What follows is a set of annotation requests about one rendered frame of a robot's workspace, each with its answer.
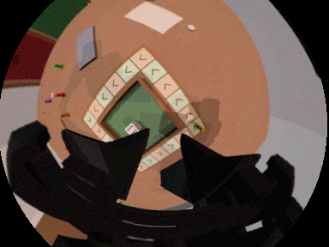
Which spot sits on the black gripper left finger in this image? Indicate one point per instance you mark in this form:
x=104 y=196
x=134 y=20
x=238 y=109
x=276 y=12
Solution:
x=118 y=159

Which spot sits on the yellow game pawn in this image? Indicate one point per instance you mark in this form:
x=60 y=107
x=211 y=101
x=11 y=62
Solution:
x=198 y=127

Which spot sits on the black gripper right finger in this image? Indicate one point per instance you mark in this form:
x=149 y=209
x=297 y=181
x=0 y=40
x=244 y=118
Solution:
x=207 y=170

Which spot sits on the white die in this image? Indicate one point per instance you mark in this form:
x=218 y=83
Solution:
x=133 y=127

